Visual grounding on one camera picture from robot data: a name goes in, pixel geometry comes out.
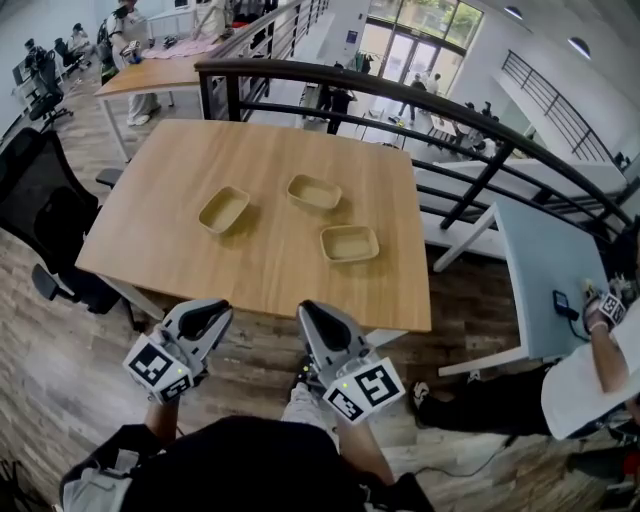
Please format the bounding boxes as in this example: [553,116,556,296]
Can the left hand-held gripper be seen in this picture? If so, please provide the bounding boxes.
[123,298,234,405]

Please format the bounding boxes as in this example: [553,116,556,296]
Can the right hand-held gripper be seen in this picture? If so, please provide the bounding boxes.
[296,300,406,425]

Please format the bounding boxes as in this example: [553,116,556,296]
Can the beige tray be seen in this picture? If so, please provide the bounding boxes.
[319,224,380,265]
[198,185,251,235]
[286,173,343,214]

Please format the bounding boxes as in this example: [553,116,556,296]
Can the person's right forearm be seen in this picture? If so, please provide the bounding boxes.
[332,417,396,486]

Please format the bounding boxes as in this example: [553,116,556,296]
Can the person's left forearm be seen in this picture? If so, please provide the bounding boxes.
[144,397,181,441]

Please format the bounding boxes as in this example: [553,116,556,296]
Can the person's black top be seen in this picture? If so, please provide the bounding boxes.
[59,414,436,512]

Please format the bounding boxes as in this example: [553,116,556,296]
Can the person's black dotted shoe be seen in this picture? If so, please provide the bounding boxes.
[291,363,321,396]

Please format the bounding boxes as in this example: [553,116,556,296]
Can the person's light patterned trousers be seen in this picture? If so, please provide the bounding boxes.
[279,382,334,437]

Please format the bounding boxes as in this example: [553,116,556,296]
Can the person's grey harness vest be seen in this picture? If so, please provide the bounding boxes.
[62,447,139,512]

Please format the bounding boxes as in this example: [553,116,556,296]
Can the black mesh office chair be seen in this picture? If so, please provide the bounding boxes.
[0,127,139,332]

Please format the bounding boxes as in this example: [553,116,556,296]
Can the light blue table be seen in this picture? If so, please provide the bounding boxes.
[433,199,611,377]

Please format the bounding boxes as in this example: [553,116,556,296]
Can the black handheld device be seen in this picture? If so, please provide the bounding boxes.
[552,289,581,321]

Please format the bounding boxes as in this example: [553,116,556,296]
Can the wooden table with white legs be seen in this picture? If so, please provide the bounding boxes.
[94,54,221,161]

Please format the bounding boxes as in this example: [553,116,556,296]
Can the black metal railing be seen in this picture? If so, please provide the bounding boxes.
[194,0,636,236]

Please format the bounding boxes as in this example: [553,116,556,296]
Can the black swivel office chair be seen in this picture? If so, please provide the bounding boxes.
[27,49,74,132]

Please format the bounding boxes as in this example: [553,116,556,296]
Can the pink cloth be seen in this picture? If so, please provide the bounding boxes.
[142,38,221,60]

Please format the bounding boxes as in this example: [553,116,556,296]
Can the glass entrance doors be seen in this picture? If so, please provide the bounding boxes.
[357,0,484,96]

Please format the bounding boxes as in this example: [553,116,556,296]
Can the thin black balcony railing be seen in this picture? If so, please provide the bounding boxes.
[501,48,616,161]

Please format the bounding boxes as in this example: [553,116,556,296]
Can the black floor cable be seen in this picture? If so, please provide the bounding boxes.
[414,434,517,479]

